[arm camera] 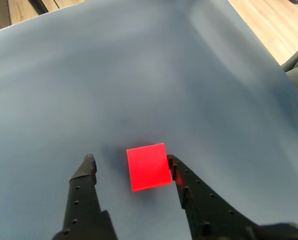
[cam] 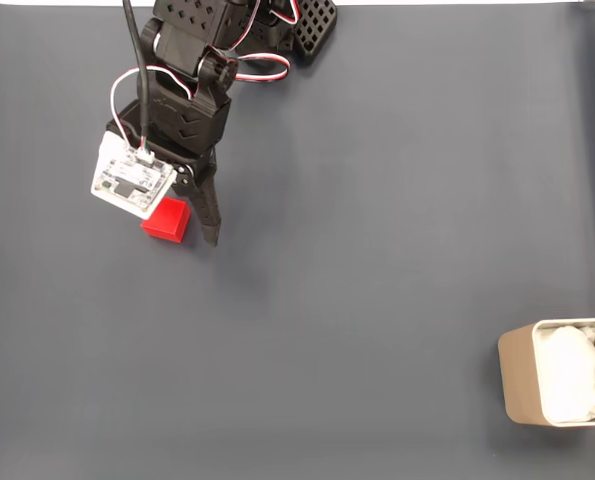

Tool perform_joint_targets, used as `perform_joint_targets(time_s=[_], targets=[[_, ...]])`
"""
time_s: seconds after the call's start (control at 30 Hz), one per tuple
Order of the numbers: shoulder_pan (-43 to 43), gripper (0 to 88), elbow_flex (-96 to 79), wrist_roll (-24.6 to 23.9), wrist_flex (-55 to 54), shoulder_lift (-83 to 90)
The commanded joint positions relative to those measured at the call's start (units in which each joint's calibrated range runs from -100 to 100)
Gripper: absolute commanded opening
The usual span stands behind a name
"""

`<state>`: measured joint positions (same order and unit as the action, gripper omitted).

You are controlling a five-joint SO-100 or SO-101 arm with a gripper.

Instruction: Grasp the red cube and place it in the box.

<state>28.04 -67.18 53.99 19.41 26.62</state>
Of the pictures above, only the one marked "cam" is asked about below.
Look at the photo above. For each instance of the red cube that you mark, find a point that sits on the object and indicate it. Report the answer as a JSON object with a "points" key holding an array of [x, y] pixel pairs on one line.
{"points": [[169, 222]]}

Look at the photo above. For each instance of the beige metal box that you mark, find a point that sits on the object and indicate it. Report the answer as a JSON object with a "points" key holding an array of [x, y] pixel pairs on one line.
{"points": [[519, 380]]}

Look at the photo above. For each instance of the dark grey mat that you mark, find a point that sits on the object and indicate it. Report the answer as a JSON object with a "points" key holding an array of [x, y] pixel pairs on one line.
{"points": [[297, 325]]}

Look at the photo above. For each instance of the white crumpled tissue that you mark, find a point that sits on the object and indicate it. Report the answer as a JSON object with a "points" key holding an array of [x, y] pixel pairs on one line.
{"points": [[572, 375]]}

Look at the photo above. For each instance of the camera board on white mount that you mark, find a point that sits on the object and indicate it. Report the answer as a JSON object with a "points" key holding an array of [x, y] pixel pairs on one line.
{"points": [[132, 177]]}

